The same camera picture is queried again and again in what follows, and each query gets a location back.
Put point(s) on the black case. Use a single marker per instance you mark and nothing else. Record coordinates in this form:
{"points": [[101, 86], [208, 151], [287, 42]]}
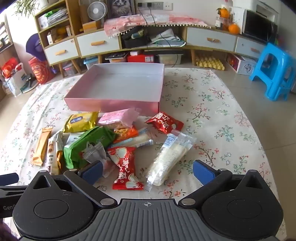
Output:
{"points": [[134, 42]]}

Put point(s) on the brown cardboard box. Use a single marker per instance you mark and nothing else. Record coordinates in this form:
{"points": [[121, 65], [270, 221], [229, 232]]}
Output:
{"points": [[91, 26]]}

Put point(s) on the grey small snack packet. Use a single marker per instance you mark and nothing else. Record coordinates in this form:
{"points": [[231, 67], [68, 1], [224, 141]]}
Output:
{"points": [[93, 153]]}

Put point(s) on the red flat box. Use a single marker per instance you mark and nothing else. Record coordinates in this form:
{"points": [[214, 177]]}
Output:
{"points": [[141, 58]]}

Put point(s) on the small red box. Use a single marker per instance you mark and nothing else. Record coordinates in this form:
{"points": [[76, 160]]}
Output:
{"points": [[231, 61]]}

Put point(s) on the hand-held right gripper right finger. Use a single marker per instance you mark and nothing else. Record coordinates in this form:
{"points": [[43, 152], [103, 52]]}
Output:
{"points": [[203, 173]]}

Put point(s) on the pink cardboard box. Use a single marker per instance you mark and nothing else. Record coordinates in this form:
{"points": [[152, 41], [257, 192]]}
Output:
{"points": [[115, 104]]}

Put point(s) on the green snack packet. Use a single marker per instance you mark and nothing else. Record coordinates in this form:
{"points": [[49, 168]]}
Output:
{"points": [[85, 141]]}

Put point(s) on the pink snack packet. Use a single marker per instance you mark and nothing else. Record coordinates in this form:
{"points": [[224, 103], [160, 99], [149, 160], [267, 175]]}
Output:
{"points": [[113, 117]]}

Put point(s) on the pink floral cloth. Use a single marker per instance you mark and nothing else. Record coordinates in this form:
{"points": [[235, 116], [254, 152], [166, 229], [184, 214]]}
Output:
{"points": [[161, 19]]}

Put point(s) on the purple hand fan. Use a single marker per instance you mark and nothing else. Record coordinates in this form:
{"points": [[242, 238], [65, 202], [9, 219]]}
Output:
{"points": [[34, 46]]}

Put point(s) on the green potted plant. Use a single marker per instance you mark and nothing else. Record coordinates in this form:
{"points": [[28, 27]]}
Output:
{"points": [[26, 5]]}

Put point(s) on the red shopping bag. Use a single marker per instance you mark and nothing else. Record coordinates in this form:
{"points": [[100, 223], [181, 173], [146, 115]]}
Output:
{"points": [[9, 68]]}

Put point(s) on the silver snack packet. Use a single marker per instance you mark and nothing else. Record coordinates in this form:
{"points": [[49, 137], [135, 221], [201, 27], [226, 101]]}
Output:
{"points": [[52, 153]]}

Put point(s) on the cat picture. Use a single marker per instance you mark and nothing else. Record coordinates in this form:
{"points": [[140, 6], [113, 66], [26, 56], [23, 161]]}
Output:
{"points": [[121, 8]]}

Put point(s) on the white paper bag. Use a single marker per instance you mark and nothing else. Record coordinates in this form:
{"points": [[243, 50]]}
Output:
{"points": [[16, 85]]}

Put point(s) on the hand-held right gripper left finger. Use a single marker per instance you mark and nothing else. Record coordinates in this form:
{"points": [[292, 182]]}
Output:
{"points": [[92, 172]]}

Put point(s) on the white wall socket strip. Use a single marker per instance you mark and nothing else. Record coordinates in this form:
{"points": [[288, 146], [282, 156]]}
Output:
{"points": [[159, 5]]}

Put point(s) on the white cabinet drawer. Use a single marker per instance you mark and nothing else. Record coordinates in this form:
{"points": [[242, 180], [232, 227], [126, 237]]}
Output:
{"points": [[242, 46], [69, 54], [198, 37], [111, 47]]}

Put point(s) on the clear storage box blue lid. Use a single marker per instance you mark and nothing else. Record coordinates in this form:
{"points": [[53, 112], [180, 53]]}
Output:
{"points": [[91, 63]]}

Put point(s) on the white blue patterned box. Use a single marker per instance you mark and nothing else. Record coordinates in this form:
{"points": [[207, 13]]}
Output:
{"points": [[246, 67]]}

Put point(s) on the tan wafer bar packet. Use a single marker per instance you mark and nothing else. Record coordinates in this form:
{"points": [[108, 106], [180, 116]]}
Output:
{"points": [[41, 146]]}

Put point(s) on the blue plastic stool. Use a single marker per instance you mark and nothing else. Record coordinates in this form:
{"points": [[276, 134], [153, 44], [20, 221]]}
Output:
{"points": [[277, 49]]}

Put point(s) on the white desk fan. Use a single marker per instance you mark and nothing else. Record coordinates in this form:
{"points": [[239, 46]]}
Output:
{"points": [[96, 10]]}

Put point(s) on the clear box with black keyboard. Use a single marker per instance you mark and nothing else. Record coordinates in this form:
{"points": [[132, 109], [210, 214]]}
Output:
{"points": [[115, 55]]}

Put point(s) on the clear rice cracker packet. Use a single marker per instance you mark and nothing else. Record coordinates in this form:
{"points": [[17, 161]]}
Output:
{"points": [[166, 160]]}

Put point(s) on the yellow snack packet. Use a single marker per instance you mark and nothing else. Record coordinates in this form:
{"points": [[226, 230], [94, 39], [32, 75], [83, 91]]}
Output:
{"points": [[79, 121]]}

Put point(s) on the orange biscuit packet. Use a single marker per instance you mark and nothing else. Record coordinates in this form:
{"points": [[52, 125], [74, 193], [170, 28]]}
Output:
{"points": [[124, 134]]}

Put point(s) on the white microwave oven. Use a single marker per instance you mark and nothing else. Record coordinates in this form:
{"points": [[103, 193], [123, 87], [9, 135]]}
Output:
{"points": [[259, 25]]}

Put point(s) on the orange fruit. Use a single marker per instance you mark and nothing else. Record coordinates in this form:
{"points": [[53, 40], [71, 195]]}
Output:
{"points": [[233, 28], [224, 12]]}

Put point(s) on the yellow egg tray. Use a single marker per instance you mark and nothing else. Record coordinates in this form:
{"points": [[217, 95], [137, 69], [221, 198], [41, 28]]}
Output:
{"points": [[210, 62]]}

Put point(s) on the wooden media cabinet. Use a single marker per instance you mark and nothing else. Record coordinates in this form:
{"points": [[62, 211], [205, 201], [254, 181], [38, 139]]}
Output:
{"points": [[74, 14]]}

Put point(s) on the pile of papers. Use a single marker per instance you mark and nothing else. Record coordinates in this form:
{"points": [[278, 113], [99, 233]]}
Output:
{"points": [[166, 38]]}

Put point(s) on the red gift bag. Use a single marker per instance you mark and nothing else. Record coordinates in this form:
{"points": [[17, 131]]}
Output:
{"points": [[39, 71]]}

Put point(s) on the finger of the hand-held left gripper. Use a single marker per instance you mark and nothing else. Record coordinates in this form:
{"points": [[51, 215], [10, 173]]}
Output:
{"points": [[9, 179]]}

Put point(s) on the stack of books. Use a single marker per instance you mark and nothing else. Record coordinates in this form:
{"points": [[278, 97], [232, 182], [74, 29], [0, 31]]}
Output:
{"points": [[55, 17]]}

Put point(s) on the red snack packet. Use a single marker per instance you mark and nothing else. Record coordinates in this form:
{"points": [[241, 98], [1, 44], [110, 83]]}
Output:
{"points": [[124, 166], [165, 124]]}

